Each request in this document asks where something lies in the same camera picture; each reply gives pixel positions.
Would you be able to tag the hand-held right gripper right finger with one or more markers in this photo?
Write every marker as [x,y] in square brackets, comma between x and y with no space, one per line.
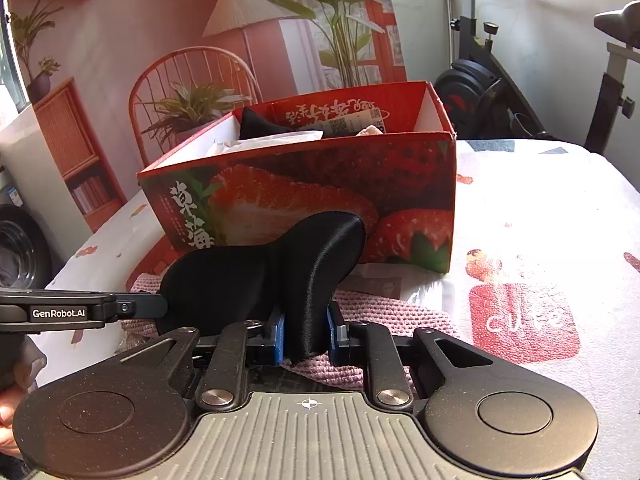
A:
[334,340]

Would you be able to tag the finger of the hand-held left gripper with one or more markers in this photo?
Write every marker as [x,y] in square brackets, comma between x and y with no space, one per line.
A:
[137,306]

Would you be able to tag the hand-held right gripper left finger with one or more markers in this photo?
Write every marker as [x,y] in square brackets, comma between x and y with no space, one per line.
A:
[279,337]

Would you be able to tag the black satin cloth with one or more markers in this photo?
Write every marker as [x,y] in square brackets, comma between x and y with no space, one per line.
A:
[300,270]

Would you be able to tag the red strawberry cardboard box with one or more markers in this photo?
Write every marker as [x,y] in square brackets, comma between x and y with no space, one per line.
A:
[300,195]

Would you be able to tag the person's left hand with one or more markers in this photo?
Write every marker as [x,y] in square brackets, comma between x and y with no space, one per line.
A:
[7,420]

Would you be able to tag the pink knitted cloth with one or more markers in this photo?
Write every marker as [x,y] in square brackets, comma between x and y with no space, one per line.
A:
[380,310]

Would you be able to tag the washing machine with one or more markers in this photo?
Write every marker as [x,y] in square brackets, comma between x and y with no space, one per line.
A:
[22,245]

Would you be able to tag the white flat packet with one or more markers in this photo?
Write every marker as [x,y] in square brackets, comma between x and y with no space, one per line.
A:
[380,280]

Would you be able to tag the white paper in box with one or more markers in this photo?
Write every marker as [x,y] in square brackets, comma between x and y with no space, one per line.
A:
[260,144]

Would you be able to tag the pale crumpled cloth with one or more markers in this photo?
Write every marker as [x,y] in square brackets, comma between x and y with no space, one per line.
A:
[370,131]

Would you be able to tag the white printed mat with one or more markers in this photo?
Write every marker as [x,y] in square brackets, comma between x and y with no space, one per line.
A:
[540,220]

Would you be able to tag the black exercise bike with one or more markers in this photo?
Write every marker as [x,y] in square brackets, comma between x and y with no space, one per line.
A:
[480,80]

